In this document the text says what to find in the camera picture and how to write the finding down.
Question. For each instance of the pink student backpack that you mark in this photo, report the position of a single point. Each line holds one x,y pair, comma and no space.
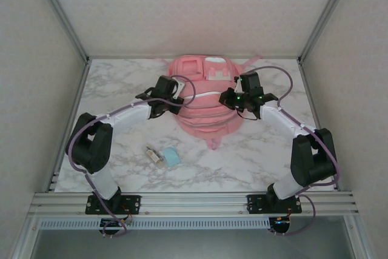
209,113

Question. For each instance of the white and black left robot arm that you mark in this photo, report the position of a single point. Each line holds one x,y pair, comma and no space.
130,116

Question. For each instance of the aluminium lower frame bar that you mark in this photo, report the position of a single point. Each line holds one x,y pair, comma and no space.
25,237
360,237

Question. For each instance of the aluminium side rail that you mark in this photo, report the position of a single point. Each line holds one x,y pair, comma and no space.
71,119
317,119

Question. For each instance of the clear small plastic box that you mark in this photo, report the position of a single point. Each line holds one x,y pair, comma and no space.
154,156

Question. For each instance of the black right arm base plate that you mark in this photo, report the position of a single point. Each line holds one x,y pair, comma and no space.
256,204

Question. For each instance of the aluminium mounting rail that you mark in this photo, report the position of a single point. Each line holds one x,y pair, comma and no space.
194,201

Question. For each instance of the light blue eraser pad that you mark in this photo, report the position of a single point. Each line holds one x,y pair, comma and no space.
171,156

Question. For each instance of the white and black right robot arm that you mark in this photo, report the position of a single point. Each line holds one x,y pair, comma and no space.
282,119

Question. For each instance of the aluminium frame post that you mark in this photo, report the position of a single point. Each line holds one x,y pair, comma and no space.
61,13
326,13

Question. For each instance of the black controller board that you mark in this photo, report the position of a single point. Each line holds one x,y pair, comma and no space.
110,225
280,225

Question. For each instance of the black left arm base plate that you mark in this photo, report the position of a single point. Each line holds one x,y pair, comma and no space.
133,204

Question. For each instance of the grey metal panel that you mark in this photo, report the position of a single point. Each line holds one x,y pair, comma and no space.
194,245

